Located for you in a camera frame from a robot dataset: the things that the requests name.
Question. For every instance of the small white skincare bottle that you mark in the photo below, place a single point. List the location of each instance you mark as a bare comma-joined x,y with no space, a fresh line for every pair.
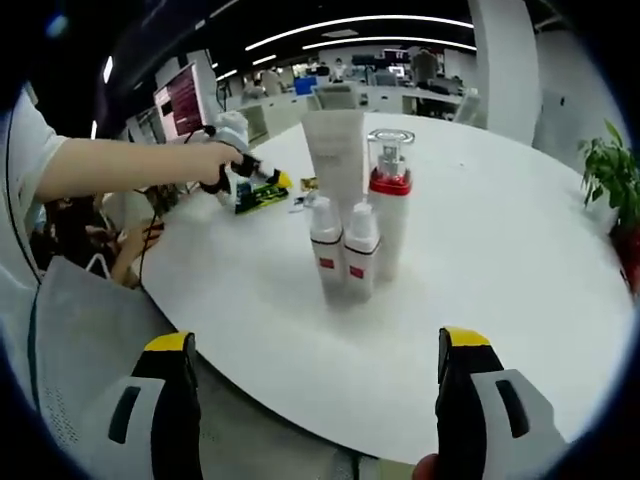
326,250
361,255

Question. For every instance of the black green packet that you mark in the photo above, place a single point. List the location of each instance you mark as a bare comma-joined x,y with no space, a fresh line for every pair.
265,197

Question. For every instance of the clear sachet blue square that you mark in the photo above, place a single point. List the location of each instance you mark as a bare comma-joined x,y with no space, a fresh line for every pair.
300,202

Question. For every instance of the red bouquet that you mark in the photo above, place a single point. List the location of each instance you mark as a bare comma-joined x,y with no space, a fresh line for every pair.
630,260

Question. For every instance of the green potted plant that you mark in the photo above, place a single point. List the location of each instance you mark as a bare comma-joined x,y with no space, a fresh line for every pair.
610,170

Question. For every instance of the gold foil sachet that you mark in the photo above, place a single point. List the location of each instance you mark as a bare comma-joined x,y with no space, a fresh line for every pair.
310,183

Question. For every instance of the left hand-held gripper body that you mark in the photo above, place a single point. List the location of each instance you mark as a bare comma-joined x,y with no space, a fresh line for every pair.
232,130

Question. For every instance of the person's right hand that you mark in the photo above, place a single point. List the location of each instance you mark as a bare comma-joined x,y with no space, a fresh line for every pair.
426,467

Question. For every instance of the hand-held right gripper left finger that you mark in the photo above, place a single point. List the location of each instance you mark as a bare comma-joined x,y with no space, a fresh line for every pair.
165,410

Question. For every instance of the white skincare bottle red collar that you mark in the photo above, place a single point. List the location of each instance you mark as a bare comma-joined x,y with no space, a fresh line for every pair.
392,225

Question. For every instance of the row of white office desks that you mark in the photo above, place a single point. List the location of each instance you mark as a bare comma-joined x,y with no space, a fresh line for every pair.
385,100

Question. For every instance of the ceiling strip light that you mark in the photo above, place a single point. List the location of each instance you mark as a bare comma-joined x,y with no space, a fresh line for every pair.
390,38
400,19

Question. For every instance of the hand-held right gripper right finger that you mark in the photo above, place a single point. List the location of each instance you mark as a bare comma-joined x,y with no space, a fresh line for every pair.
470,400

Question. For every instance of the person's left hand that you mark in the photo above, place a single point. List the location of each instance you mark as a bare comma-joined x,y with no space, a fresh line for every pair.
220,155

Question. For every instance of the large white skincare tube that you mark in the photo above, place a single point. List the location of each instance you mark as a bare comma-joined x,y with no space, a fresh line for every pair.
332,150

